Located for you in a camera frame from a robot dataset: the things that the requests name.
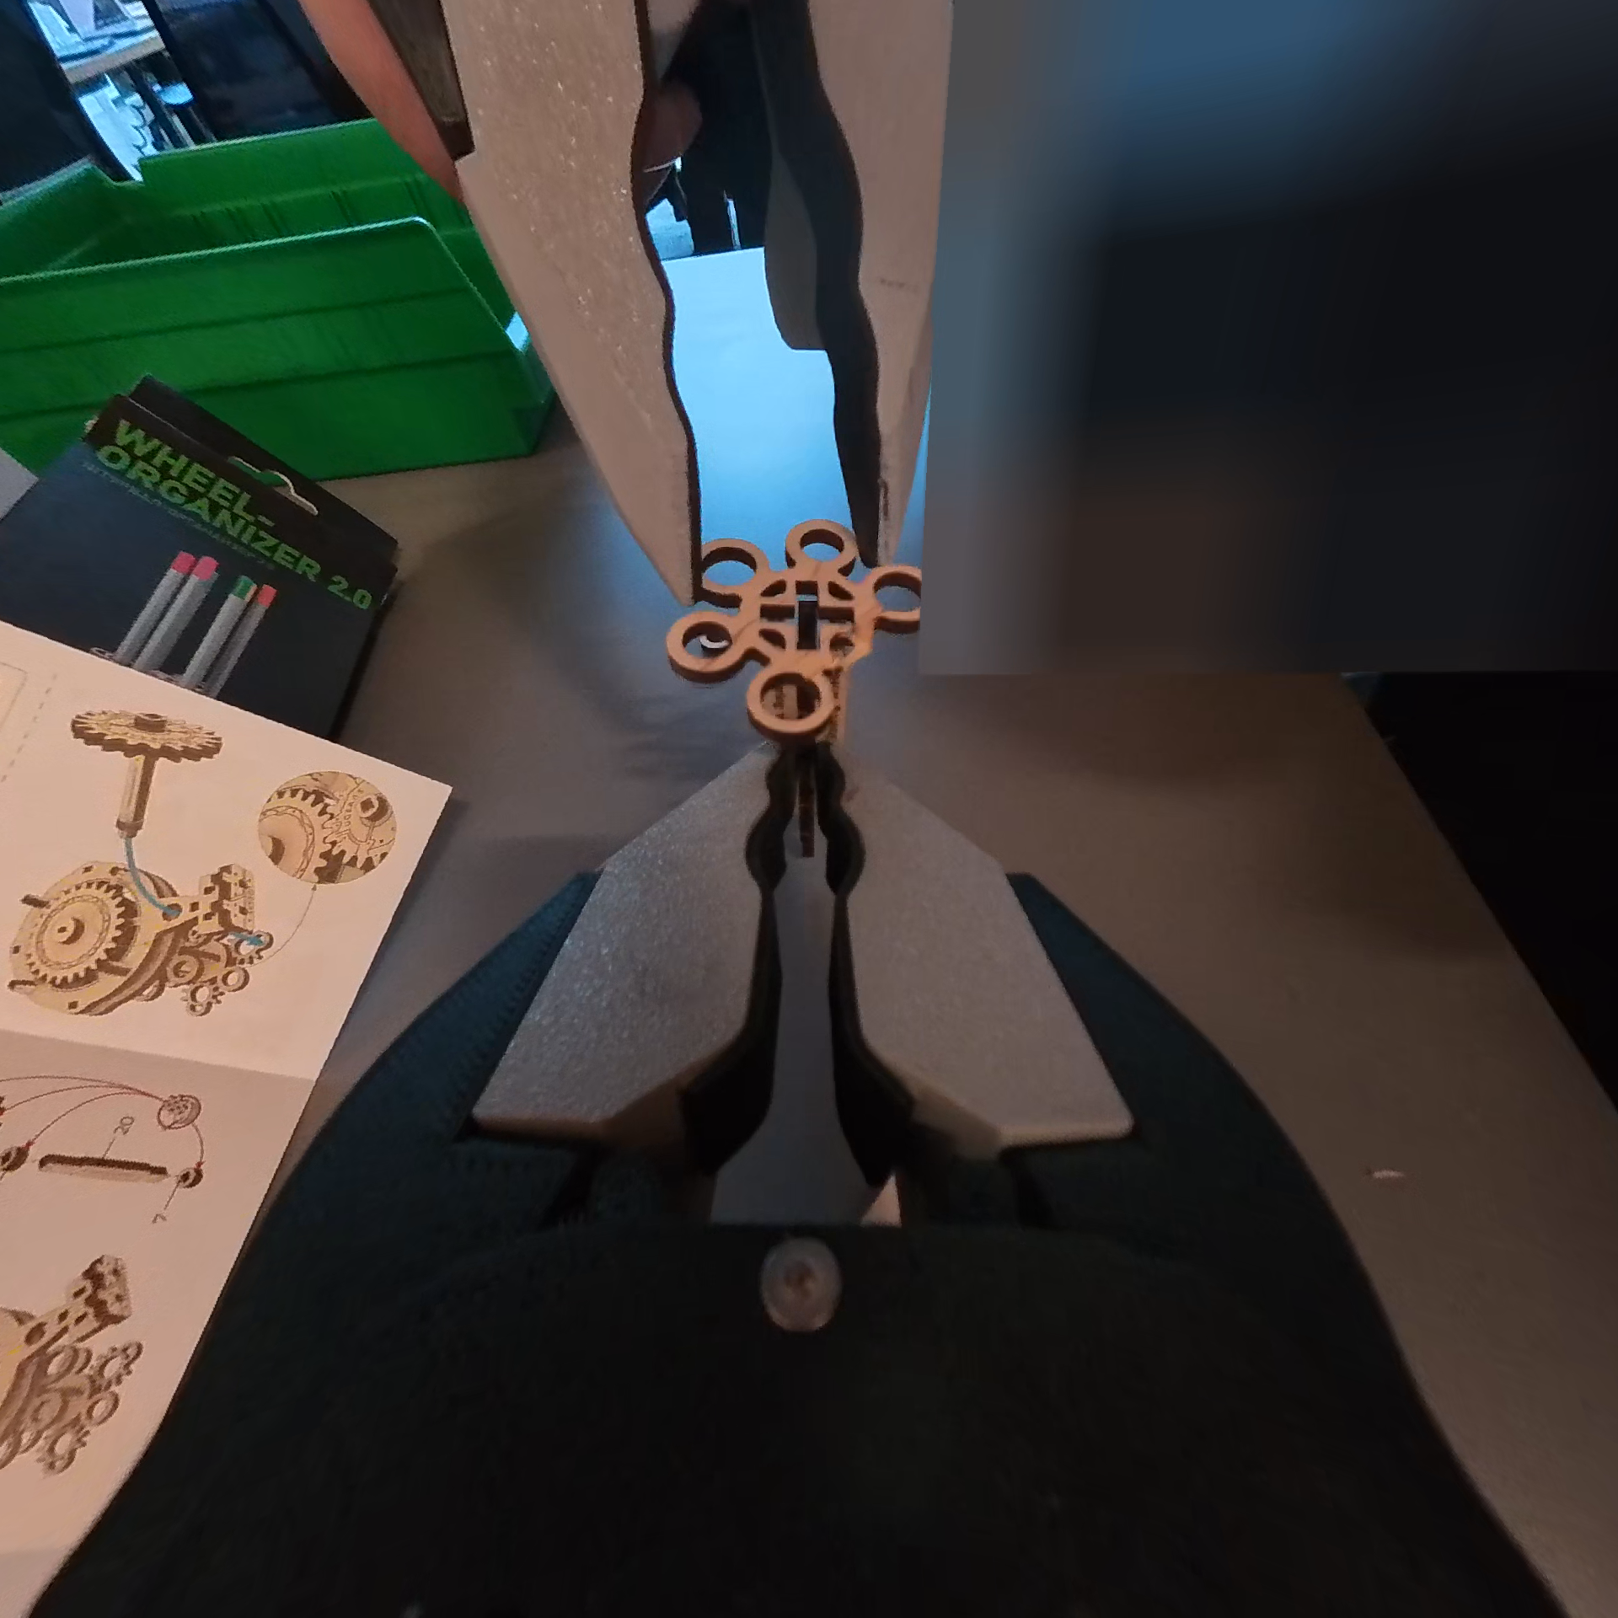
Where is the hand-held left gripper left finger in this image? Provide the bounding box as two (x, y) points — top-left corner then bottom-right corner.
(474, 748), (783, 1172)

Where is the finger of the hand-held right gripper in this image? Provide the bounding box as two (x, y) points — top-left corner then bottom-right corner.
(449, 0), (707, 609)
(756, 0), (952, 561)

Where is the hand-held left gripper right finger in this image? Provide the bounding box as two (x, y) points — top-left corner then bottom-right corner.
(819, 752), (1135, 1183)

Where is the wooden ringed clover part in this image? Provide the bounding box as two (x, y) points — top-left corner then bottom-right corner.
(667, 521), (925, 748)

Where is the person's right hand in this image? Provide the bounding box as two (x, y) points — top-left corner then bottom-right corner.
(340, 0), (467, 195)

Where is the green plastic bin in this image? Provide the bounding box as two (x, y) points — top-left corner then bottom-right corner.
(0, 218), (561, 488)
(0, 120), (507, 286)

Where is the folded paper instruction booklet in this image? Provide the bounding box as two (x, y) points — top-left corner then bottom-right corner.
(0, 621), (455, 1613)

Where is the black cardboard kit box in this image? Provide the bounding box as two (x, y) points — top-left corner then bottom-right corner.
(0, 376), (401, 742)

